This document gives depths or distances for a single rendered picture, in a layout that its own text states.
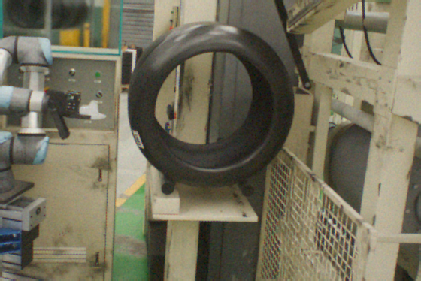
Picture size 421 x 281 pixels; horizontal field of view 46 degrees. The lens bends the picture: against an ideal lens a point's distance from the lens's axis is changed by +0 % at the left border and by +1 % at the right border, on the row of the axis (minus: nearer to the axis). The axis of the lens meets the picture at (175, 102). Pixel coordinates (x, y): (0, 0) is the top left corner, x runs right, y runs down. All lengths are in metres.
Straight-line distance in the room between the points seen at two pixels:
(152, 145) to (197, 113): 0.43
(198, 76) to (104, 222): 0.94
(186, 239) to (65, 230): 0.66
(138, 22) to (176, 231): 9.64
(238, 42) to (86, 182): 1.17
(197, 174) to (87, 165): 0.86
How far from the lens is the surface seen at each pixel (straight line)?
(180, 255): 2.23
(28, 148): 2.09
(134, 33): 11.64
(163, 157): 1.64
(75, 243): 2.57
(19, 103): 1.72
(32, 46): 2.12
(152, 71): 1.58
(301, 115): 2.04
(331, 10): 1.70
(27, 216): 2.10
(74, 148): 2.38
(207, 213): 1.77
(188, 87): 1.98
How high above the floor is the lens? 1.52
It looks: 11 degrees down
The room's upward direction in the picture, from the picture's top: 4 degrees clockwise
